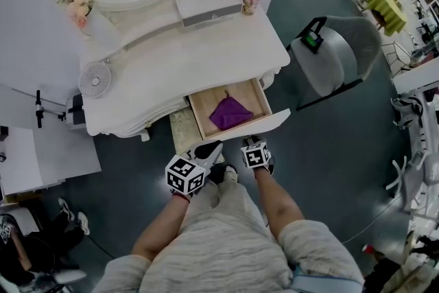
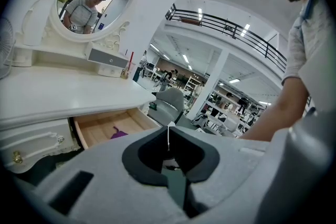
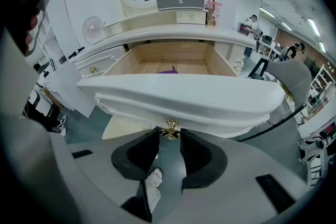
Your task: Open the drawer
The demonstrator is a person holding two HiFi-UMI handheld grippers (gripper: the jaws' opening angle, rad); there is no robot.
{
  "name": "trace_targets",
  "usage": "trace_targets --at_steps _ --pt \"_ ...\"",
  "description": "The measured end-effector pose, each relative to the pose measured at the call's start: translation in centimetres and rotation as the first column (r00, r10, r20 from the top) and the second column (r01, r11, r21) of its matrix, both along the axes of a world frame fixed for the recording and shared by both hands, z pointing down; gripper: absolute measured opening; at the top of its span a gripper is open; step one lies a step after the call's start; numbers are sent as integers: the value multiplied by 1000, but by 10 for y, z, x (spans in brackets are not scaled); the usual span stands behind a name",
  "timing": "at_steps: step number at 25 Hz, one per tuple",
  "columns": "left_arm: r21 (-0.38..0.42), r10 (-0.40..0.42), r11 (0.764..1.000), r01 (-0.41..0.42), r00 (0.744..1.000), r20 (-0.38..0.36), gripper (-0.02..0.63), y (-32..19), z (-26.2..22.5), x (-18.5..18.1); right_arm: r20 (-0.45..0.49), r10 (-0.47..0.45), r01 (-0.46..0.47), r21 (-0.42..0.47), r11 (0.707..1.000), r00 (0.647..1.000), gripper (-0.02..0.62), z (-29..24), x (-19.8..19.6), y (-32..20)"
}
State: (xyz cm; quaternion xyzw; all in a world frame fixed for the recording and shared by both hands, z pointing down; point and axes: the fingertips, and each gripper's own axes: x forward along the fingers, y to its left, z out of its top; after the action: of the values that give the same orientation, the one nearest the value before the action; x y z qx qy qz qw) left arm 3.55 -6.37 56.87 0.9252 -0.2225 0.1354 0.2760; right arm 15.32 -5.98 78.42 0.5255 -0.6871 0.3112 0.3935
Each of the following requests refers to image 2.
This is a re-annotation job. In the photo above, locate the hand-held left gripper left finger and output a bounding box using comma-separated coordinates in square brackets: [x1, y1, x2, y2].
[34, 125, 196, 224]

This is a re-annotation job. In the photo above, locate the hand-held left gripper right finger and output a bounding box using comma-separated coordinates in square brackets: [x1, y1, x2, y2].
[170, 125, 279, 224]

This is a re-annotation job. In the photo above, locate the white dressing table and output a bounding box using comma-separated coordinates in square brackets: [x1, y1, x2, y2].
[0, 20, 161, 174]

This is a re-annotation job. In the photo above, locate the person's right forearm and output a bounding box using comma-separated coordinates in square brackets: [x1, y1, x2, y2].
[238, 78, 311, 143]

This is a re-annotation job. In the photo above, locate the purple item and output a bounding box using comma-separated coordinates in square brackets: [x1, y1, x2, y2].
[110, 126, 129, 140]

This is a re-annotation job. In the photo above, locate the white pillar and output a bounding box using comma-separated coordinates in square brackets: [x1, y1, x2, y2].
[186, 49, 229, 122]

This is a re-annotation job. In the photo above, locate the grey upholstered chair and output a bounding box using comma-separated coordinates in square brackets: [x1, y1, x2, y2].
[154, 87, 186, 124]

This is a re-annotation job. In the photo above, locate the white shelf unit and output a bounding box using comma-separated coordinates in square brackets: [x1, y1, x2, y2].
[183, 75, 200, 99]

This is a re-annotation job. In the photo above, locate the drink cup with red straw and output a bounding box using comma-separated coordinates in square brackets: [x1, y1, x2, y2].
[120, 51, 137, 80]

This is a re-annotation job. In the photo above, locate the white rectangular device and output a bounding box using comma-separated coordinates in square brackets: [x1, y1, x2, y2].
[85, 42, 130, 69]

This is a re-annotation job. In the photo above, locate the row of ceiling strip lights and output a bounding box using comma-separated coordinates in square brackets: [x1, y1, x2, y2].
[149, 7, 273, 106]

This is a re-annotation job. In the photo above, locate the black balcony railing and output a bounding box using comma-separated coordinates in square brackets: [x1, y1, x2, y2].
[165, 3, 287, 73]

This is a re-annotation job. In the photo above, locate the person's grey striped shirt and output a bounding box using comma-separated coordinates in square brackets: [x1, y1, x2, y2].
[281, 0, 336, 113]

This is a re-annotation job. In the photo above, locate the small white desk fan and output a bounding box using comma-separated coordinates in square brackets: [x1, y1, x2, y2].
[0, 17, 16, 80]

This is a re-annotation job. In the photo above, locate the white vase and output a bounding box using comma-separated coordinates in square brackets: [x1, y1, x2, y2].
[23, 0, 60, 47]

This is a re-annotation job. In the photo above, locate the oval white framed mirror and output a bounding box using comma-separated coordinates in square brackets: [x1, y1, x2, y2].
[49, 0, 144, 45]

